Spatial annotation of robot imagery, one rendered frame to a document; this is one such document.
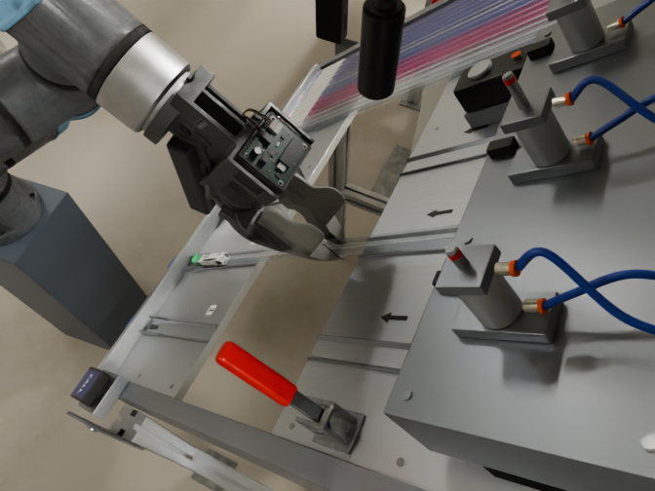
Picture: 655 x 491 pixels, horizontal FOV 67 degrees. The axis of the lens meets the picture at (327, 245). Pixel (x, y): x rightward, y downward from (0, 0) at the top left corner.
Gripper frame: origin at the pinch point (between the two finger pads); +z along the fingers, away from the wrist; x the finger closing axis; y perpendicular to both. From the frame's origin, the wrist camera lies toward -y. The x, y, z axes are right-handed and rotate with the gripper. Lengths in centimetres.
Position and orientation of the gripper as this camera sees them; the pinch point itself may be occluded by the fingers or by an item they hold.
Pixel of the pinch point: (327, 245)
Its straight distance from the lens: 51.2
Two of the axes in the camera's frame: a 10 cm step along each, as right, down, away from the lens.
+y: 5.2, -1.9, -8.3
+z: 7.4, 5.9, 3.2
